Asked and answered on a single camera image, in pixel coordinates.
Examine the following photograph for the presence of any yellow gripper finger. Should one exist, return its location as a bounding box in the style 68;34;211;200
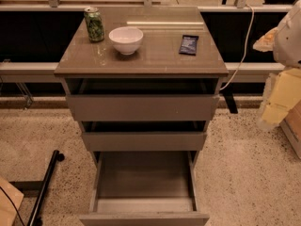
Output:
257;68;301;131
253;27;277;52

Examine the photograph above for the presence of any dark blue rxbar packet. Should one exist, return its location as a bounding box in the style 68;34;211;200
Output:
179;35;198;56

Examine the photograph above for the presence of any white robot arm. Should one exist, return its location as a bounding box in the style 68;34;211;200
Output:
253;0;301;131

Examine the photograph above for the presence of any brown drawer cabinet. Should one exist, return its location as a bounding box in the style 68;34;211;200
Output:
54;5;230;226

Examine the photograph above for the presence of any open bottom drawer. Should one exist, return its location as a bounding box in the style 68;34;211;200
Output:
79;151;209;226

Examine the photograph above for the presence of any top drawer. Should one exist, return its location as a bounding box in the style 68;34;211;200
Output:
64;78;221;122

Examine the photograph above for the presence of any middle drawer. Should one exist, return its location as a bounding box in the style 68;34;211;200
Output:
82;121;207;152

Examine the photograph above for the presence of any cardboard box right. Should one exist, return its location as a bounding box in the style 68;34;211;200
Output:
280;101;301;159

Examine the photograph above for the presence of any cardboard box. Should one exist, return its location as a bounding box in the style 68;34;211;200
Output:
280;101;301;159
0;176;24;226

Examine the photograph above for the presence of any white ceramic bowl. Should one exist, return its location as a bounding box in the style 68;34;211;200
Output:
109;26;144;55

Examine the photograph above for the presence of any green soda can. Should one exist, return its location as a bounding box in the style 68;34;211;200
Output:
84;7;104;42

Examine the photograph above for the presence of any black metal stand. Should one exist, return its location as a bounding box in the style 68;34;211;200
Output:
10;150;65;226

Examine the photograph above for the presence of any cardboard box left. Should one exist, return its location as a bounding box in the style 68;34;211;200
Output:
0;176;24;226

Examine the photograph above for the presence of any white cable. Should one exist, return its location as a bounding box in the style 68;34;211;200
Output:
219;4;256;91

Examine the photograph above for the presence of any black cable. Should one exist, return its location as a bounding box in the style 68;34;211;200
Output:
0;186;26;226

